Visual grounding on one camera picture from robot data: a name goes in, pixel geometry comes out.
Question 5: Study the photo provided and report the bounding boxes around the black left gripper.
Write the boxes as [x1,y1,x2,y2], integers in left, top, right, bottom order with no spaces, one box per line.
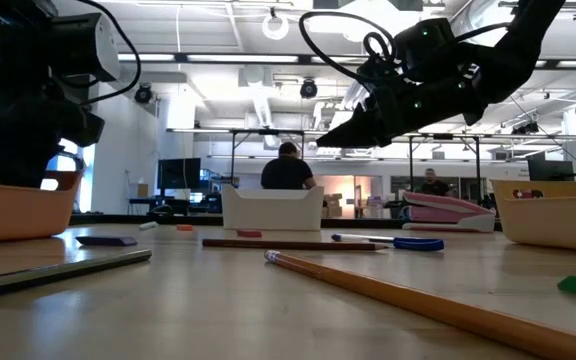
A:
[0,89,106,189]

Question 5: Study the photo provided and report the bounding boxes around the black table frame rail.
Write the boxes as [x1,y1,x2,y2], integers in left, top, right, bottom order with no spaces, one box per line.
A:
[69,212,500,230]

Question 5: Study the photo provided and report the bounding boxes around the pale yellow plastic bin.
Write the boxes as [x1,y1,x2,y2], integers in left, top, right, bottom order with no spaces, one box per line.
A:
[489,178,576,255]

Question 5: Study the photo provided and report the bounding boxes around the dark office desk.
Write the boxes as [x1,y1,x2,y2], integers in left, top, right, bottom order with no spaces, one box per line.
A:
[127,196,192,217]

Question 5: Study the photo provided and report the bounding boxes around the dark grey pencil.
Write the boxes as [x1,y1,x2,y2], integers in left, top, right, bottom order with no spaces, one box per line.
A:
[0,247,154,302]

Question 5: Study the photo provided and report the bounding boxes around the clear pen with blue cap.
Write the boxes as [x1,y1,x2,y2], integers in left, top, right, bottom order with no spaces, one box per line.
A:
[330,232,446,253]

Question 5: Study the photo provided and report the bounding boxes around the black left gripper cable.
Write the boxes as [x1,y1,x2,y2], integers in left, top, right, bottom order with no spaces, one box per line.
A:
[74,0,143,106]

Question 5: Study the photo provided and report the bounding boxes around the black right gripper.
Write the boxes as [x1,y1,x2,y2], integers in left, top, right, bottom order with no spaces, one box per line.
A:
[316,49,490,149]

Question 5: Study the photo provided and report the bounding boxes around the orange plastic bin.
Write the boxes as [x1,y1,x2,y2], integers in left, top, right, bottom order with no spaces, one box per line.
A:
[0,165,86,245]

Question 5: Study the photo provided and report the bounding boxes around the white ring light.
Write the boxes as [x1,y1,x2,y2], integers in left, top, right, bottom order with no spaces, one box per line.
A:
[261,11,291,42]

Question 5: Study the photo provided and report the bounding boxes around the yellow pencil with eraser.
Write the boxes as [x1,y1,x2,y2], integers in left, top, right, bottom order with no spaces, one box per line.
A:
[263,249,576,360]

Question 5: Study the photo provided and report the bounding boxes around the ceiling strip light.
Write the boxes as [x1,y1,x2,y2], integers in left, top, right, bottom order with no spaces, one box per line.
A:
[117,53,176,63]
[186,53,300,64]

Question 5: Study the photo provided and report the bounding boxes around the purple eraser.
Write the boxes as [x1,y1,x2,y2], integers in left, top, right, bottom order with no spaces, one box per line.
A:
[74,235,139,248]

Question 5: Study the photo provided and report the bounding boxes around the black computer monitor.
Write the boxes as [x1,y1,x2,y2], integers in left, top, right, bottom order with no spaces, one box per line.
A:
[156,157,203,192]
[527,159,576,182]

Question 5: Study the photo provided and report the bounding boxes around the white plastic bin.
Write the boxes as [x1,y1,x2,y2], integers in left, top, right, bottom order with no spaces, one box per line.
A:
[220,184,326,232]

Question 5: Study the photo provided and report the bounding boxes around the black ceiling spotlight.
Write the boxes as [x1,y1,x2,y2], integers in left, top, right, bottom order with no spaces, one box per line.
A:
[299,77,319,100]
[133,82,154,105]

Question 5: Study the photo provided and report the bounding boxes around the reddish brown pencil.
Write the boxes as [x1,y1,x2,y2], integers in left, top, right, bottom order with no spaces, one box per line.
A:
[201,237,390,252]

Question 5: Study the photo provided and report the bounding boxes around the person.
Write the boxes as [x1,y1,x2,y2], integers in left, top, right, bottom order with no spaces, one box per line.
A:
[416,167,453,197]
[259,141,318,191]

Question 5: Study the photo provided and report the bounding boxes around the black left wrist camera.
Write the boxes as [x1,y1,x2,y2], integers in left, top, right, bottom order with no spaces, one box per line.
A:
[42,11,121,84]

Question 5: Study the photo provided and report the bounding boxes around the pink and white stapler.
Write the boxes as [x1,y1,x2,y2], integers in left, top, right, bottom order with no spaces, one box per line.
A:
[400,190,498,234]

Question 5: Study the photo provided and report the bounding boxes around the stacked cardboard boxes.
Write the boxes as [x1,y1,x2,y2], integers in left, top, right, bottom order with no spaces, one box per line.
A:
[323,192,345,219]

